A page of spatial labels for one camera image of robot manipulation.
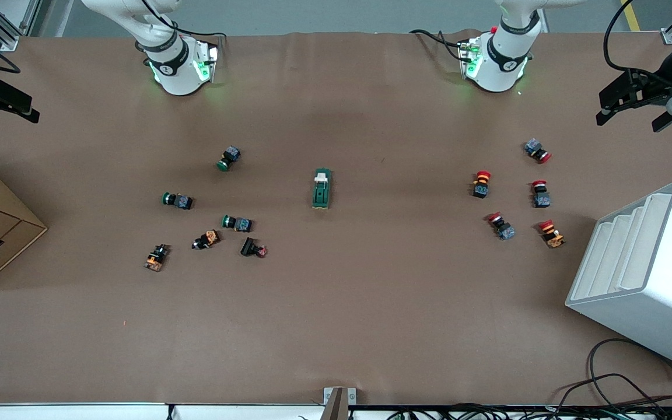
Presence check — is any black left arm base cable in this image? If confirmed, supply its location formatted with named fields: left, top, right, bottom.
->
left=409, top=28, right=471, bottom=62

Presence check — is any white table edge rail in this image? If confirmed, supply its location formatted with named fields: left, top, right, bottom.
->
left=0, top=402, right=672, bottom=420

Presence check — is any red button orange ringed neck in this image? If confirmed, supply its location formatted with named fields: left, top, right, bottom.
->
left=471, top=170, right=492, bottom=199

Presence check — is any green button blue body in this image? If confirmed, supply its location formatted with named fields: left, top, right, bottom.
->
left=221, top=214, right=253, bottom=233
left=162, top=191, right=194, bottom=211
left=216, top=145, right=242, bottom=172

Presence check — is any black switch orange body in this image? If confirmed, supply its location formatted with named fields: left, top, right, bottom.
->
left=143, top=244, right=170, bottom=272
left=191, top=229, right=221, bottom=250

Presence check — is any red button orange clear body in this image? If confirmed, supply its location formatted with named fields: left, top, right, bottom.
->
left=538, top=219, right=566, bottom=249

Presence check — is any brown table cover sheet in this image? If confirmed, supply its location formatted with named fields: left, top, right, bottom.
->
left=0, top=29, right=672, bottom=406

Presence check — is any white slotted organizer box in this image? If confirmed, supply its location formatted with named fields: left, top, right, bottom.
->
left=565, top=180, right=672, bottom=376

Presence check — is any black cable bundle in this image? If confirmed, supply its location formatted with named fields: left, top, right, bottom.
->
left=386, top=401, right=672, bottom=420

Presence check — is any black square indicator switch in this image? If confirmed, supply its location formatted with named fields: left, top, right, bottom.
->
left=240, top=236, right=268, bottom=258

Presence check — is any black looped floor cable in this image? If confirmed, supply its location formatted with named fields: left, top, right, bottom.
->
left=587, top=338, right=672, bottom=409

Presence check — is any red button blue body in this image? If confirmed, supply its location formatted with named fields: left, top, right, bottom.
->
left=531, top=180, right=551, bottom=209
left=485, top=212, right=516, bottom=241
left=524, top=138, right=552, bottom=165

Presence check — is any metal table edge bracket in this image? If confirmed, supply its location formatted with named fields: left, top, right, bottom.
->
left=323, top=387, right=357, bottom=420

